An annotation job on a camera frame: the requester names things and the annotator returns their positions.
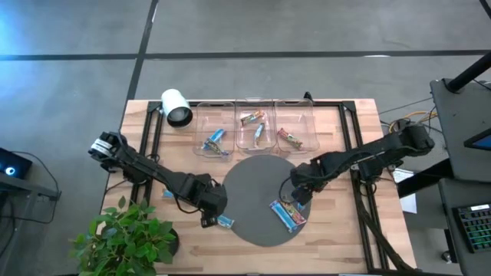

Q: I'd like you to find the black aluminium table frame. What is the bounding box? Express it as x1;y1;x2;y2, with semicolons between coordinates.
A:
130;100;419;275

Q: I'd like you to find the green leafy plant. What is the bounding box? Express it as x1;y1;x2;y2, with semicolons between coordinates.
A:
68;195;180;276

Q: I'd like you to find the yellow cable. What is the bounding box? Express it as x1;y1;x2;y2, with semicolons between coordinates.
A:
389;110;438;133

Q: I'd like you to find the tablet with blue screen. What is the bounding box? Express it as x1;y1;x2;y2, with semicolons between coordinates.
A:
463;128;491;153

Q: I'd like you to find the red brown granola bar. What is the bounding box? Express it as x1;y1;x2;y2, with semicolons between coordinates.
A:
276;127;305;151

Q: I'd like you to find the round grey woven mat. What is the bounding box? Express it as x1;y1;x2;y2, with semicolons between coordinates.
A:
221;155;312;248

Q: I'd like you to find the black plant pot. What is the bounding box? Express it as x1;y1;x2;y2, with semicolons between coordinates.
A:
168;228;180;257

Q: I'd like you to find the white cylinder with black end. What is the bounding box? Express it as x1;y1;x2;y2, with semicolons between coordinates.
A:
160;88;194;129

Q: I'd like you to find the black pole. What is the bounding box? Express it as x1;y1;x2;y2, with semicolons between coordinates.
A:
447;51;491;94

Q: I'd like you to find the long blue granola bar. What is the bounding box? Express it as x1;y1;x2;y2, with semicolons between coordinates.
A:
269;199;299;234

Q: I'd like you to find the black cable bundle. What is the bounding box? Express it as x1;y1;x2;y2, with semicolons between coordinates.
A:
356;202;417;274

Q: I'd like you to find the orange green granola bar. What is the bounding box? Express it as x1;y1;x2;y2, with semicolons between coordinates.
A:
240;110;266;127

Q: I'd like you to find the black screen device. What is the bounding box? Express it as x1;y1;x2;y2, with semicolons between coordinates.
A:
0;147;34;179

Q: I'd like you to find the green purple granola bar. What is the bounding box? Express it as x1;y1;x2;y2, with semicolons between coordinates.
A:
209;141;230;157

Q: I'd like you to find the backlit keyboard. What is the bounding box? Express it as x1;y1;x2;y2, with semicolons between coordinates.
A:
452;202;491;254

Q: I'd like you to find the black support beam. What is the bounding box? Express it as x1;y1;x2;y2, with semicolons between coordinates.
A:
397;159;453;199

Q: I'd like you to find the dark grey desk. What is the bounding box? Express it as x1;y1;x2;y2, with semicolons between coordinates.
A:
429;78;491;183
437;178;491;276

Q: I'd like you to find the clear plastic bin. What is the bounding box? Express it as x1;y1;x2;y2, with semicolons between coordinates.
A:
274;98;321;153
234;98;277;153
193;101;236;158

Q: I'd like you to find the red green granola bar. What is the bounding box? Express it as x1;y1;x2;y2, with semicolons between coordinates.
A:
284;202;308;226

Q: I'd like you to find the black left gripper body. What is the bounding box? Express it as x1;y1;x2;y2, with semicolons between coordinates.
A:
183;172;229;220

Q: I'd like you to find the white paper sheet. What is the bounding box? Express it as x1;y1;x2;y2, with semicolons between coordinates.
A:
391;168;418;215

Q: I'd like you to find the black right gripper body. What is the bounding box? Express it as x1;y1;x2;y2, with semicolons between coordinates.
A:
289;159;327;192

